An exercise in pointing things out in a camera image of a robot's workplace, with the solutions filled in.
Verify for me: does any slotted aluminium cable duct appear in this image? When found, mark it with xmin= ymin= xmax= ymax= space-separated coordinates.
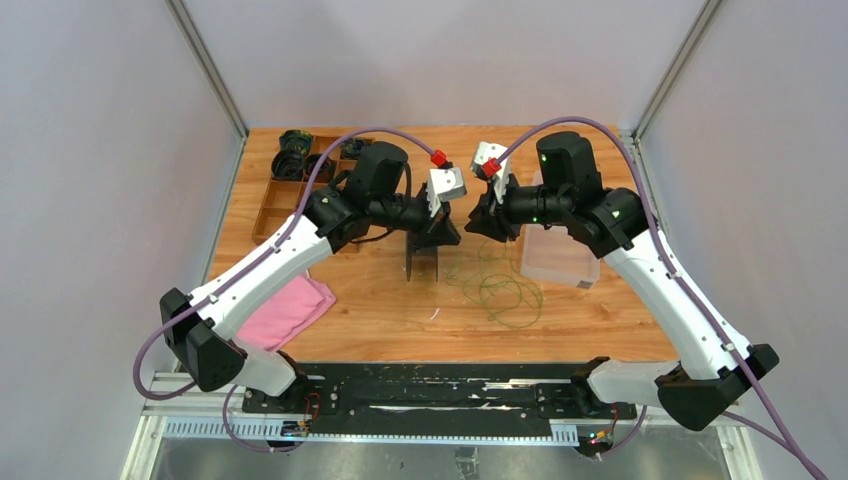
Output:
xmin=162 ymin=417 xmax=579 ymax=447

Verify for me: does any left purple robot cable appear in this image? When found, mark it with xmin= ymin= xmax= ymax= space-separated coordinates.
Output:
xmin=132 ymin=127 xmax=448 ymax=456

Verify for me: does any black coiled cable compartment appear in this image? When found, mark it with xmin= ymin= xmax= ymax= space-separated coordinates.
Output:
xmin=302 ymin=153 xmax=339 ymax=184
xmin=271 ymin=149 xmax=307 ymax=181

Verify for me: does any black cable spool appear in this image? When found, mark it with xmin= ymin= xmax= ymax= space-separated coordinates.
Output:
xmin=404 ymin=232 xmax=439 ymax=282

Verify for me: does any wooden compartment tray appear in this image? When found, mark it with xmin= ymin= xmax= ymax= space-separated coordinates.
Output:
xmin=251 ymin=130 xmax=373 ymax=246

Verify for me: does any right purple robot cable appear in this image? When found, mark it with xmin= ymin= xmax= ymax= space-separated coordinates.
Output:
xmin=482 ymin=116 xmax=829 ymax=480

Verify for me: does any coiled cable outside tray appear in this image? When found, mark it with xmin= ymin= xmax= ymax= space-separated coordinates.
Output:
xmin=278 ymin=129 xmax=316 ymax=155

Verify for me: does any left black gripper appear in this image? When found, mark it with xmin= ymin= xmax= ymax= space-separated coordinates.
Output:
xmin=371 ymin=190 xmax=462 ymax=254

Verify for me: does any pink cloth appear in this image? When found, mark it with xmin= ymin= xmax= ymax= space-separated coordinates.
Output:
xmin=236 ymin=274 xmax=336 ymax=351

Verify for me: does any thin green wire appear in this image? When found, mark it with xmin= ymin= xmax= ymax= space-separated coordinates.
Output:
xmin=443 ymin=238 xmax=546 ymax=331

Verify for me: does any black coiled cable left compartment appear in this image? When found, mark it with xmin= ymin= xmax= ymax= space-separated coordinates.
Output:
xmin=271 ymin=149 xmax=307 ymax=181

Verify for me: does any clear plastic box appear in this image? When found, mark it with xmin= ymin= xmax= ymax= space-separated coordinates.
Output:
xmin=519 ymin=170 xmax=604 ymax=290

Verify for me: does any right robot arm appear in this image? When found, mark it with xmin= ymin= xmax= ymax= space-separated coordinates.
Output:
xmin=467 ymin=131 xmax=779 ymax=431

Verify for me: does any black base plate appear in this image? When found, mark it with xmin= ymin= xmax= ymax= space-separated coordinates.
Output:
xmin=238 ymin=362 xmax=639 ymax=436

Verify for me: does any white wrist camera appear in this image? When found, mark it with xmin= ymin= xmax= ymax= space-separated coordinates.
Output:
xmin=426 ymin=150 xmax=467 ymax=218
xmin=471 ymin=141 xmax=512 ymax=204

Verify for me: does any black coiled cable middle compartment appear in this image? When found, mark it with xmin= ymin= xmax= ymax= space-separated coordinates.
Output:
xmin=302 ymin=153 xmax=339 ymax=184

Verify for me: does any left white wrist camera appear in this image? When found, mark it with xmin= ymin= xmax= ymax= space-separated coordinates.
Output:
xmin=426 ymin=150 xmax=467 ymax=218

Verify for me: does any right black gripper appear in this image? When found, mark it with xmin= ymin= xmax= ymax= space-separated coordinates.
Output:
xmin=463 ymin=169 xmax=568 ymax=242

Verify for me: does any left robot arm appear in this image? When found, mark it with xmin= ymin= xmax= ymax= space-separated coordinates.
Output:
xmin=160 ymin=141 xmax=466 ymax=413

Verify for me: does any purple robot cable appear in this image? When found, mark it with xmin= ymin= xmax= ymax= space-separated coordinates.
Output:
xmin=482 ymin=116 xmax=829 ymax=480
xmin=132 ymin=127 xmax=448 ymax=456

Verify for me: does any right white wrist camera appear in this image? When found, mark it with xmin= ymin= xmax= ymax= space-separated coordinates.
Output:
xmin=471 ymin=141 xmax=512 ymax=204

